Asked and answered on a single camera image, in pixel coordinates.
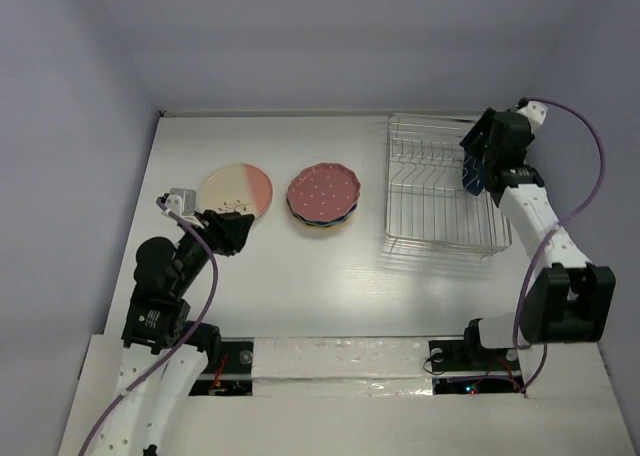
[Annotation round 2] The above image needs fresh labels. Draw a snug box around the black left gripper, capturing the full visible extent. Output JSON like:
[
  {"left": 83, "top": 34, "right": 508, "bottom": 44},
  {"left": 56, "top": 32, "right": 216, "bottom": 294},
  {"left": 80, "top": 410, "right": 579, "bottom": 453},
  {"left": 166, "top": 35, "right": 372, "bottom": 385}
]
[{"left": 172, "top": 207, "right": 253, "bottom": 293}]

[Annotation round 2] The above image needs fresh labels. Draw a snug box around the dark blue heart plate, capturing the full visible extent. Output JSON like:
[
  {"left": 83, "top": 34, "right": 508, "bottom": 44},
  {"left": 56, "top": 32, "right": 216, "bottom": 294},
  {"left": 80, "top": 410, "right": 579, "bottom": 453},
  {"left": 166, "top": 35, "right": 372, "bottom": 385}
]
[{"left": 462, "top": 150, "right": 485, "bottom": 196}]

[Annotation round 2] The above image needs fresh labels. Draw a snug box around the pink plate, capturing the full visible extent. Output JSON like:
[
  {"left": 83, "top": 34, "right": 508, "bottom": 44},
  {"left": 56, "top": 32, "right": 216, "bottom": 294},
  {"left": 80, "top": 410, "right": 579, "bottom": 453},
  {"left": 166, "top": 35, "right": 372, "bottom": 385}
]
[{"left": 197, "top": 163, "right": 273, "bottom": 218}]

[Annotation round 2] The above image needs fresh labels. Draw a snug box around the maroon dotted plate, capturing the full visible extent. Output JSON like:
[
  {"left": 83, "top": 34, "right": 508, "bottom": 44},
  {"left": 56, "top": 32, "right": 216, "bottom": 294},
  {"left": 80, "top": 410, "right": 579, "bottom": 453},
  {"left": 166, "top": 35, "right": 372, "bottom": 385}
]
[{"left": 286, "top": 163, "right": 361, "bottom": 223}]

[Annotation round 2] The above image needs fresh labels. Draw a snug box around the blue dotted plate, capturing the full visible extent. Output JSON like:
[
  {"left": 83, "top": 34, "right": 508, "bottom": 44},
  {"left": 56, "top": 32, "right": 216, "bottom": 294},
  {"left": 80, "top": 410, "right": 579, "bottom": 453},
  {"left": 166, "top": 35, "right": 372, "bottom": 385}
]
[{"left": 289, "top": 205, "right": 358, "bottom": 228}]

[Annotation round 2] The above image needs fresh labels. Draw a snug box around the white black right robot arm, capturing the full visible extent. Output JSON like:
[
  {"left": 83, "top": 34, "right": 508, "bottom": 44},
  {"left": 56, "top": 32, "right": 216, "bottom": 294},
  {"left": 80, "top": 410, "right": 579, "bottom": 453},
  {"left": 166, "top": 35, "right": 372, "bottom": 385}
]
[{"left": 460, "top": 99, "right": 616, "bottom": 368}]

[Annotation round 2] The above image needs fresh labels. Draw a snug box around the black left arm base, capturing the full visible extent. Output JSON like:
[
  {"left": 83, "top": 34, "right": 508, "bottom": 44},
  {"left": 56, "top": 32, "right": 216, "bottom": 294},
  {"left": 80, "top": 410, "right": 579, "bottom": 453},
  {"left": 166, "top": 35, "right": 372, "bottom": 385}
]
[{"left": 189, "top": 339, "right": 254, "bottom": 397}]

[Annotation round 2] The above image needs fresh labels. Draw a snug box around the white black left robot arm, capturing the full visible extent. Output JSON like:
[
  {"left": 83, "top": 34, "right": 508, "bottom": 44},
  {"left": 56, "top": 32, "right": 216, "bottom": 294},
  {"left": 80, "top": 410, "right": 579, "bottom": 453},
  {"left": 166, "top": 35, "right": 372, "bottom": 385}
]
[{"left": 80, "top": 209, "right": 255, "bottom": 455}]

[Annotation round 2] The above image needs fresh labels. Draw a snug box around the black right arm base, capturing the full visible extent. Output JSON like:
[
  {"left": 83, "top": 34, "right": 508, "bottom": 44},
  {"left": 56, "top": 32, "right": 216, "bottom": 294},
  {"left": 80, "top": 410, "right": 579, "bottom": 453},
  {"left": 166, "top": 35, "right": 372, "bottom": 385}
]
[{"left": 426, "top": 339, "right": 520, "bottom": 375}]

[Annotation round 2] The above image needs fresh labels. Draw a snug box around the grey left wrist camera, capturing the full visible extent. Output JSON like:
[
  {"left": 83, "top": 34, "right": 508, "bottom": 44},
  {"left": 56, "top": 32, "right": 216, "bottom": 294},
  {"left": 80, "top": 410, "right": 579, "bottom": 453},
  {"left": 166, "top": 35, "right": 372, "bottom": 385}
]
[{"left": 158, "top": 188, "right": 197, "bottom": 222}]

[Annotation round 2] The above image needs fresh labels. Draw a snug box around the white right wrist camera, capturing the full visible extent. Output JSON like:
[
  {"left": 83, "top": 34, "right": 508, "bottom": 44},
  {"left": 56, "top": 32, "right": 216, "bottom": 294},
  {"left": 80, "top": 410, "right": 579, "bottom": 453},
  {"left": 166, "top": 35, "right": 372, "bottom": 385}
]
[{"left": 515, "top": 98, "right": 548, "bottom": 132}]

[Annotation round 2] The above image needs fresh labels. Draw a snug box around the clear wire dish rack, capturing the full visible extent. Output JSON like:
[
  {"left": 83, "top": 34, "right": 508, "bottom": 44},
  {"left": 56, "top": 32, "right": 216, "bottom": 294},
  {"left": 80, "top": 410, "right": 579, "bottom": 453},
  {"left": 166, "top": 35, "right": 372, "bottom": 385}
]
[{"left": 384, "top": 113, "right": 513, "bottom": 259}]

